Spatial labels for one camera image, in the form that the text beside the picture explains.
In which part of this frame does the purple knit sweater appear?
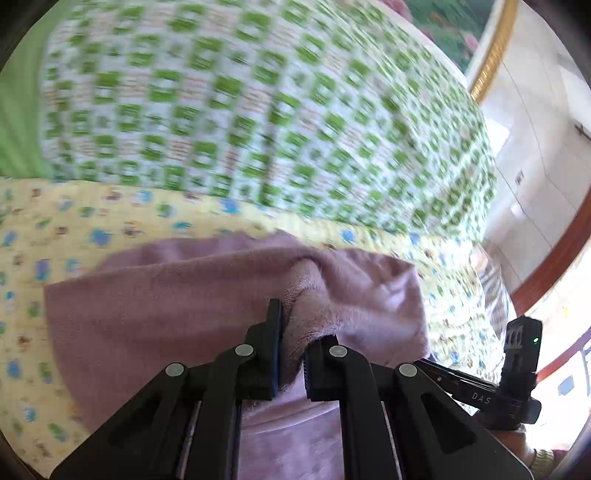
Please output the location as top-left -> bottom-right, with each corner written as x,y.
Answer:
44,232 -> 429,479

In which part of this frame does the person's right hand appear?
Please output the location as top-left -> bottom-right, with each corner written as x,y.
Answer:
491,425 -> 536,467

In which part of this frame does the striped purple cloth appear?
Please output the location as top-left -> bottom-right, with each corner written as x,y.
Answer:
473,248 -> 517,340

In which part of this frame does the yellow cartoon bear bedsheet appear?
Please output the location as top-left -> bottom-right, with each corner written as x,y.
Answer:
1,179 -> 504,475

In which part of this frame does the green checkered quilt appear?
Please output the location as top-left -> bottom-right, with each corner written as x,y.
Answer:
1,1 -> 496,240

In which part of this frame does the gold framed landscape painting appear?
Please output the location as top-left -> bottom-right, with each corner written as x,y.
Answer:
378,0 -> 521,105

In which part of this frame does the brown wooden bed frame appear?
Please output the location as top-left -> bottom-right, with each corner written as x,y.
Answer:
511,192 -> 590,383

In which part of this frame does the wall power socket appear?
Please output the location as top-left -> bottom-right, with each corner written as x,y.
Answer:
515,170 -> 525,186

